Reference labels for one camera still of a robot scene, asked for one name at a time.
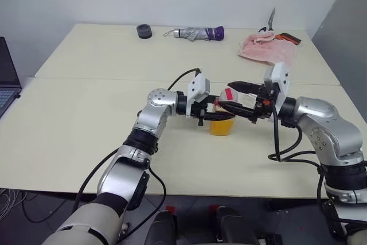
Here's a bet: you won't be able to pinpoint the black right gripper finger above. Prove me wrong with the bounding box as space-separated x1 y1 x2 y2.
219 101 256 119
228 80 262 94

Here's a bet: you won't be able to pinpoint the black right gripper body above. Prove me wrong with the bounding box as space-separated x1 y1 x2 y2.
249 83 280 125

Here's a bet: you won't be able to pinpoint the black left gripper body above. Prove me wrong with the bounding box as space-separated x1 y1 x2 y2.
190 100 216 127

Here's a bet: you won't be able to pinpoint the clear bottle with orange drink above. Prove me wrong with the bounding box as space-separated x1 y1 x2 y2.
210 87 239 137

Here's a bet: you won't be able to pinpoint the pink towel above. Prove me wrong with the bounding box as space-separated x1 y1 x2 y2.
237 31 298 72

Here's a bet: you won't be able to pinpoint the orange black utility knife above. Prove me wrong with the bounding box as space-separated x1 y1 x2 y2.
274 32 302 46

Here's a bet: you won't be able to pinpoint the folded silver purple umbrella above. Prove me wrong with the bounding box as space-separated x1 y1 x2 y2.
162 26 225 41

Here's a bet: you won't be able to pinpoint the black round tape roll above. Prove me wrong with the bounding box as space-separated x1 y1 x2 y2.
136 24 153 40

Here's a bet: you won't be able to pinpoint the dark rounded shape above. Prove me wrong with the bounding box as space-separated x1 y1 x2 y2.
149 209 179 245
214 206 259 245

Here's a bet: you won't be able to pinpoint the dark laptop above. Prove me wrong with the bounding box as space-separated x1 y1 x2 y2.
0 37 23 118

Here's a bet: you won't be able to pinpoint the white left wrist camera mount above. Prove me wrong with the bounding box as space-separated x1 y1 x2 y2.
185 73 212 118

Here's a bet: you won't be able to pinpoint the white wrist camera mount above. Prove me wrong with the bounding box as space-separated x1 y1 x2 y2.
185 73 212 118
263 61 290 119

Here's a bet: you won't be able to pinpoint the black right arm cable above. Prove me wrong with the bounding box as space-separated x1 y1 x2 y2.
268 104 327 208

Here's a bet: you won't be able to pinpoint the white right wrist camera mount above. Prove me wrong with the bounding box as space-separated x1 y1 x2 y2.
263 61 290 119

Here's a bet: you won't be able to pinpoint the black handled scissors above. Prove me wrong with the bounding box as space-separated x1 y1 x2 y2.
257 6 276 33

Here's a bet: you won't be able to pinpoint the white cable bundle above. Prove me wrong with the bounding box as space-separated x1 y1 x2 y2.
0 189 29 220

